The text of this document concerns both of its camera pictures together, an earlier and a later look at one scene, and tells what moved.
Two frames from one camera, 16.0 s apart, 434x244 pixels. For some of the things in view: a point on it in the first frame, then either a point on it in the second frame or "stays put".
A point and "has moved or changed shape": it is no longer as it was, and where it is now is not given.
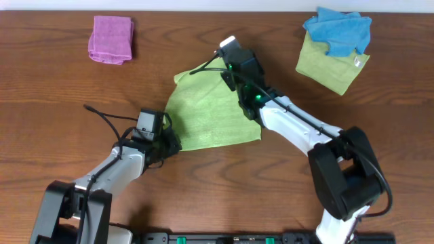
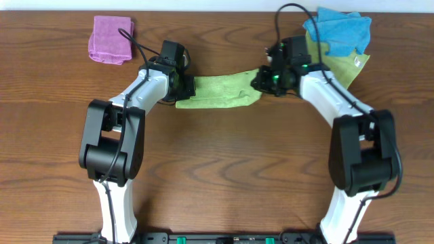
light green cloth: (204, 112) has moved or changed shape
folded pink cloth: (111, 42) stays put
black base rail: (262, 238) stays put
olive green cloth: (336, 73) stays put
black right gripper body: (229, 78) → (272, 81)
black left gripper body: (169, 144) → (186, 88)
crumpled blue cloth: (344, 33) stays put
